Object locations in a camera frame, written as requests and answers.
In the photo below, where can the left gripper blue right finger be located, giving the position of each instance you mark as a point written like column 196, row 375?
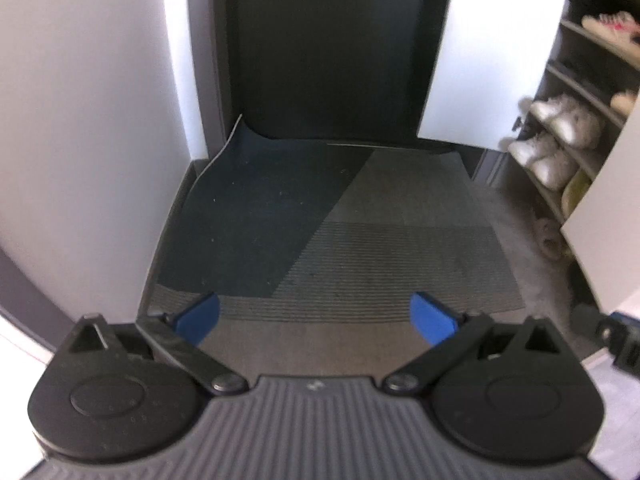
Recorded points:
column 451, row 336

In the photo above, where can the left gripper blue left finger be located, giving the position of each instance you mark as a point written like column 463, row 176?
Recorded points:
column 174, row 340

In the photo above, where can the white chunky sneaker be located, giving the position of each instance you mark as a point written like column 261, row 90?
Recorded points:
column 539, row 146
column 554, row 171

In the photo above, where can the cream nike sneaker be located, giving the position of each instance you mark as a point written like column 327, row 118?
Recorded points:
column 546, row 111
column 579, row 128

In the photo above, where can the cream clog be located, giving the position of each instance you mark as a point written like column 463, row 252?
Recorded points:
column 623, row 102

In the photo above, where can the white cabinet door right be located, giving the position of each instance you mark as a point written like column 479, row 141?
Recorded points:
column 604, row 229

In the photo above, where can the white cabinet door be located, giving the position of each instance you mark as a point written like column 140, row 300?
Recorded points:
column 489, row 66
column 604, row 229

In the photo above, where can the beige slide sandal under cabinet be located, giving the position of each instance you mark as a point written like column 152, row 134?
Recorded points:
column 549, row 238

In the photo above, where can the grey striped door mat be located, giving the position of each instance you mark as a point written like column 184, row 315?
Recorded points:
column 315, row 249

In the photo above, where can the yellow-green shoe on shelf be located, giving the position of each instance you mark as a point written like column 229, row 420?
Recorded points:
column 575, row 190

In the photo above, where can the metal door hinge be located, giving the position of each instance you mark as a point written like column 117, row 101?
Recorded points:
column 517, row 124

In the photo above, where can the shoe cabinet shelves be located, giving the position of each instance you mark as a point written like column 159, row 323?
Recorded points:
column 591, row 70

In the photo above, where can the pink white sneaker on shelf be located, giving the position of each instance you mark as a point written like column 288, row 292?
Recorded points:
column 620, row 29

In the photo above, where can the white cabinet door left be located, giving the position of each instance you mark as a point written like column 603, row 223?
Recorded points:
column 489, row 66

